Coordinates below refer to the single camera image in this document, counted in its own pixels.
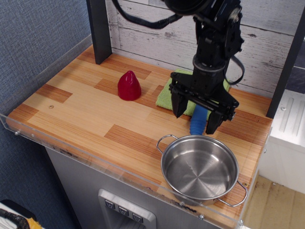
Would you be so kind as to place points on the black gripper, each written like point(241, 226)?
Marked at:
point(205, 88)

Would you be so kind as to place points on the blue handled metal spoon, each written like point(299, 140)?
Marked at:
point(198, 120)

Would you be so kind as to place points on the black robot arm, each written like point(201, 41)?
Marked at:
point(217, 26)

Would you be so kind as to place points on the green folded cloth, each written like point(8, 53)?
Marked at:
point(164, 97)

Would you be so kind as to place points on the stainless steel pot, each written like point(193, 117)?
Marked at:
point(200, 170)

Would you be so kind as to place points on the red strawberry shaped toy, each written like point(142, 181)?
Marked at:
point(129, 88)

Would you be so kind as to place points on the white ribbed side unit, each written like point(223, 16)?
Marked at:
point(283, 157)

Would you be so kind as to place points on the clear acrylic table guard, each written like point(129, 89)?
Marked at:
point(79, 111)

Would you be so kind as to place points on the grey cabinet with dispenser panel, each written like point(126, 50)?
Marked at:
point(101, 200)

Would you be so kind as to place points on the yellow black object corner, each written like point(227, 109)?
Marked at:
point(15, 216)

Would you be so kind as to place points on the dark right vertical post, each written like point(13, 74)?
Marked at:
point(288, 66)

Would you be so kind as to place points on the dark vertical post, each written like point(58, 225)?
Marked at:
point(288, 66)
point(99, 30)

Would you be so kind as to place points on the dark left vertical post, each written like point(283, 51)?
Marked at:
point(99, 30)

